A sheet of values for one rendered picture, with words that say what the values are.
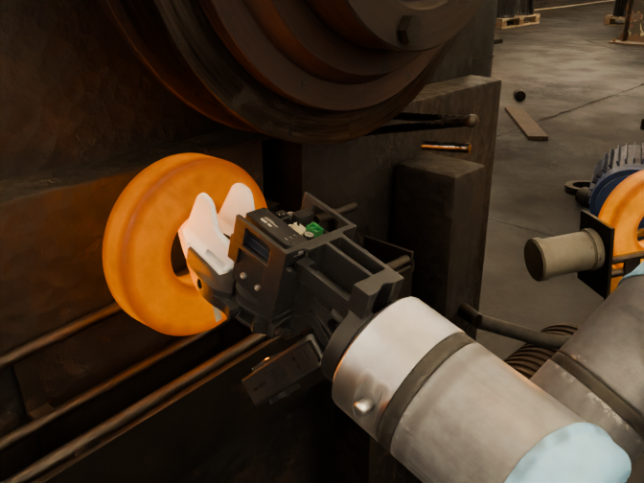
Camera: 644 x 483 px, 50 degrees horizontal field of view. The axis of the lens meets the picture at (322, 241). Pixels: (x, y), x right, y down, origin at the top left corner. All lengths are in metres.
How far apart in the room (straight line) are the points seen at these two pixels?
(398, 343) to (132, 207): 0.23
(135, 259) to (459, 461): 0.29
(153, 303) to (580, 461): 0.34
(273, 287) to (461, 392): 0.15
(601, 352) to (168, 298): 0.33
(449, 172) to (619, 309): 0.40
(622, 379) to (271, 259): 0.25
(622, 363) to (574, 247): 0.48
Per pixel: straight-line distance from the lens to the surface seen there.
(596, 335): 0.54
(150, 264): 0.56
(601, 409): 0.52
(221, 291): 0.51
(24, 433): 0.65
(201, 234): 0.55
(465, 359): 0.42
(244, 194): 0.55
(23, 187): 0.64
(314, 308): 0.48
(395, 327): 0.43
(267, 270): 0.47
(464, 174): 0.89
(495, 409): 0.41
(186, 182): 0.56
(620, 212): 1.00
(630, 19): 9.61
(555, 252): 0.98
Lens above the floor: 1.06
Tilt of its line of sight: 23 degrees down
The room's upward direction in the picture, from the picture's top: straight up
